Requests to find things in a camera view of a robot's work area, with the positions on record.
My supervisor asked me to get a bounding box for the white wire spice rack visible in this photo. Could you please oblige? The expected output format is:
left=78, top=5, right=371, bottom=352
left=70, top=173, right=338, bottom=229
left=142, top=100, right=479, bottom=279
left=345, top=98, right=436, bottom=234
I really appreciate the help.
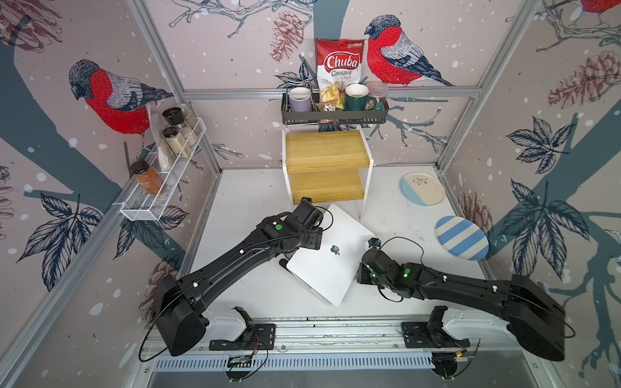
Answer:
left=121, top=118, right=206, bottom=221

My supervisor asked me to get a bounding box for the silver laptop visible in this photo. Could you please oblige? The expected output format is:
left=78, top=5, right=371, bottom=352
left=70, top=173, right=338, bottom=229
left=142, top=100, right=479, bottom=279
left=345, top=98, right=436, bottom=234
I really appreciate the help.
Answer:
left=286, top=204, right=374, bottom=307

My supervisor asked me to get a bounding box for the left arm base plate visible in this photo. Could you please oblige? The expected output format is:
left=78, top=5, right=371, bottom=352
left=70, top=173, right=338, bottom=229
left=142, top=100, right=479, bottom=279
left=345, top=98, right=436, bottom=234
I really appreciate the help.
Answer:
left=206, top=307, right=277, bottom=351

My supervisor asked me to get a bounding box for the clear plastic bag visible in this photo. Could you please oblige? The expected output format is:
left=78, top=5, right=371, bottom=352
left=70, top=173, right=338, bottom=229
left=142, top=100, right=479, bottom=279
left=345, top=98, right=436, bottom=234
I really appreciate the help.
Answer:
left=147, top=102, right=176, bottom=172

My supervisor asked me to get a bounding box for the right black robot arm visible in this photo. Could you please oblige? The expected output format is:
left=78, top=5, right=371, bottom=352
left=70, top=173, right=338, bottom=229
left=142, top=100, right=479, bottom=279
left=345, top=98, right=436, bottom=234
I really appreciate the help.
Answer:
left=356, top=247, right=565, bottom=361

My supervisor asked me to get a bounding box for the purple mug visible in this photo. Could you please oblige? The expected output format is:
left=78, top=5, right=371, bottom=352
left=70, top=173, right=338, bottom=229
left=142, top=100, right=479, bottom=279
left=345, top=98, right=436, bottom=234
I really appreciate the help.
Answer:
left=287, top=87, right=313, bottom=113

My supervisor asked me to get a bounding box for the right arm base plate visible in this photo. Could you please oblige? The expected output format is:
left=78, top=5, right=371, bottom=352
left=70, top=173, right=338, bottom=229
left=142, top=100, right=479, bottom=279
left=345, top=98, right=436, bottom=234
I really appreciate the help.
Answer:
left=401, top=306, right=471, bottom=349

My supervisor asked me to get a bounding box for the tall black lid jar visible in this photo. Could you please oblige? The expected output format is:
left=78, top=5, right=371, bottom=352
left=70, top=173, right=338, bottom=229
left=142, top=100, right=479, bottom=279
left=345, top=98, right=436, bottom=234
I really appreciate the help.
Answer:
left=163, top=107, right=198, bottom=146

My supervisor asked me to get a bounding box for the cream and blue plate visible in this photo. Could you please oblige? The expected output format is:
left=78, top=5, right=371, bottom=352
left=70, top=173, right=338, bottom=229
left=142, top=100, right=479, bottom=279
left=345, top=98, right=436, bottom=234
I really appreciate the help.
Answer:
left=399, top=171, right=446, bottom=207

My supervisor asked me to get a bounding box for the dark wall shelf basket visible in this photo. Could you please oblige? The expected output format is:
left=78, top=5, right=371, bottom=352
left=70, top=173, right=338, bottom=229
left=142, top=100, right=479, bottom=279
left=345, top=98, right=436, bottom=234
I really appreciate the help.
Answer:
left=281, top=91, right=389, bottom=126

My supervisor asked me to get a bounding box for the orange spice jar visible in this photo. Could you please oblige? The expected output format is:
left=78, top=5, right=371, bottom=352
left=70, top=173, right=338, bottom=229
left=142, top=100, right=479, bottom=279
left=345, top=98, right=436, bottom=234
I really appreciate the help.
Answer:
left=129, top=160, right=165, bottom=196

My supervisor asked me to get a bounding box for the wooden two-tier shelf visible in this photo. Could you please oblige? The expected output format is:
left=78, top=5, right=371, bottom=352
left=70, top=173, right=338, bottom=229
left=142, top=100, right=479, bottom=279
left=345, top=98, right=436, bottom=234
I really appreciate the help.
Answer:
left=281, top=129, right=375, bottom=218

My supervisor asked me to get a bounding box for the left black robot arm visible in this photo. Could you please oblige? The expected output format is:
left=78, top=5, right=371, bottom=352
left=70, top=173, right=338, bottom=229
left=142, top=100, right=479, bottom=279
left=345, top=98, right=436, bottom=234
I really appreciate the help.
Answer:
left=151, top=198, right=323, bottom=357

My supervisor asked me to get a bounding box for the blue striped plate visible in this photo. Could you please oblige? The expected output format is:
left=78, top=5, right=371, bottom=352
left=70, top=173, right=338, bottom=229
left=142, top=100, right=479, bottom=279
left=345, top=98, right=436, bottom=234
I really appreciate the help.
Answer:
left=435, top=216, right=489, bottom=261

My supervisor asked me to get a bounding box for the green mug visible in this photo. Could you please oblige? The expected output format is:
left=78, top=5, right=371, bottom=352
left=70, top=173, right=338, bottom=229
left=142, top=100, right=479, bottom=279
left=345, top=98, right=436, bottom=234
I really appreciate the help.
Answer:
left=344, top=83, right=376, bottom=112

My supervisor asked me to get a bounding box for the red Chuba chips bag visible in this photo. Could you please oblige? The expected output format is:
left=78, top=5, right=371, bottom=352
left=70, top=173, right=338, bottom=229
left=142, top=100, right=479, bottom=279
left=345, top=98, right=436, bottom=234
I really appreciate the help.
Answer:
left=315, top=39, right=365, bottom=110

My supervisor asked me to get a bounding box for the black lid spice jar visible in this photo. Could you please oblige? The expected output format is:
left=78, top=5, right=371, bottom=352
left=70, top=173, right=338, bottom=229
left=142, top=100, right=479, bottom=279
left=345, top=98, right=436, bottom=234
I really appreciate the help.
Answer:
left=163, top=127, right=191, bottom=158

